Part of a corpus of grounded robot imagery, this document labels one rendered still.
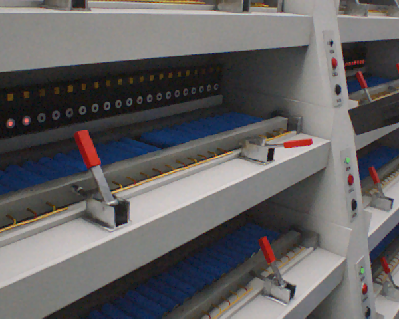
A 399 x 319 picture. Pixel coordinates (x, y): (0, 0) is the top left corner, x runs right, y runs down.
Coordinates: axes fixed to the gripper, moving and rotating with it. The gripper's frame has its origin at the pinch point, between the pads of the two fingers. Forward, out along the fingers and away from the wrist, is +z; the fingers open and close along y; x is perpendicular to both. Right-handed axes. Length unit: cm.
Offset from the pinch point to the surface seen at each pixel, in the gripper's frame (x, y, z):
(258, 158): -0.8, -1.0, 17.4
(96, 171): 3.7, -26.8, 17.2
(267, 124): 3.2, 9.4, 20.8
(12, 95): 14.8, -25.5, 28.5
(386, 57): 11, 88, 26
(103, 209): 0.2, -27.7, 17.0
